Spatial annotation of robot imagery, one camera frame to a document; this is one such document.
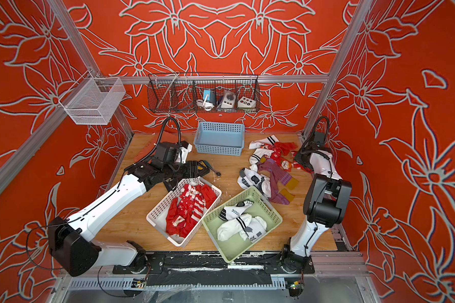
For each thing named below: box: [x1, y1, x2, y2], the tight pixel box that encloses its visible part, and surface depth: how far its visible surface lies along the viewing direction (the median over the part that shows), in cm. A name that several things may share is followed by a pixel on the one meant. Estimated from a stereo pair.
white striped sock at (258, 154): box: [248, 148, 275, 165], surface depth 104 cm
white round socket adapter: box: [220, 90, 237, 109], surface depth 93 cm
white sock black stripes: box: [216, 213, 253, 242], surface depth 79 cm
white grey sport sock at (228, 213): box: [218, 200, 255, 222], surface depth 83 cm
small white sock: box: [239, 215, 267, 243], surface depth 81 cm
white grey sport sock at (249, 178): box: [237, 167, 272, 198], surface depth 97 cm
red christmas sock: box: [195, 183, 217, 210], surface depth 89 cm
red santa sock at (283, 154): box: [269, 142, 314, 173], surface depth 108 cm
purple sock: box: [256, 156, 299, 206], surface depth 99 cm
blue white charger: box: [202, 89, 217, 107], surface depth 85 cm
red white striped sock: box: [180, 184, 207, 232], surface depth 86 cm
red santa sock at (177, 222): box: [165, 196, 191, 238], surface depth 82 cm
